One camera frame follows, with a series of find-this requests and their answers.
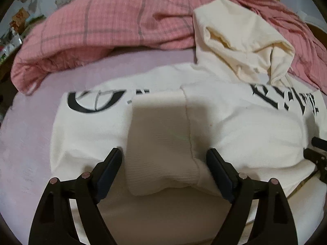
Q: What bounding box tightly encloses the white wooden headboard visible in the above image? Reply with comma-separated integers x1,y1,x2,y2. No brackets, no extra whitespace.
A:
296,10,327,41

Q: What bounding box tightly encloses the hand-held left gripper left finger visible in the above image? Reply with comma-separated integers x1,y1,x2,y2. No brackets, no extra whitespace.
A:
28,147,124,245

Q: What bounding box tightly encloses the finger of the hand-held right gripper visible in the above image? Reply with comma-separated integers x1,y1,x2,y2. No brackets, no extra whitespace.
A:
303,148,327,182
312,136,327,150

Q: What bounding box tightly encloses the pink plaid quilt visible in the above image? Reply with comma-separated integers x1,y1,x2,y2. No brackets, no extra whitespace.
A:
11,0,327,95

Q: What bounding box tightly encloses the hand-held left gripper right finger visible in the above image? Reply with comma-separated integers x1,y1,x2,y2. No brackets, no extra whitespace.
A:
206,148,299,245

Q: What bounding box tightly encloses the pile of assorted packets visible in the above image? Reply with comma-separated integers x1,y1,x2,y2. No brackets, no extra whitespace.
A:
0,6,45,68

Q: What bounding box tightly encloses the cream printed hoodie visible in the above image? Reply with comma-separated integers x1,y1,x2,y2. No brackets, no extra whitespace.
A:
50,0,327,245

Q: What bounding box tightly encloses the pink bed sheet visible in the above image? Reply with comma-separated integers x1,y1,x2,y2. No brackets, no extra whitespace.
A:
0,47,200,245

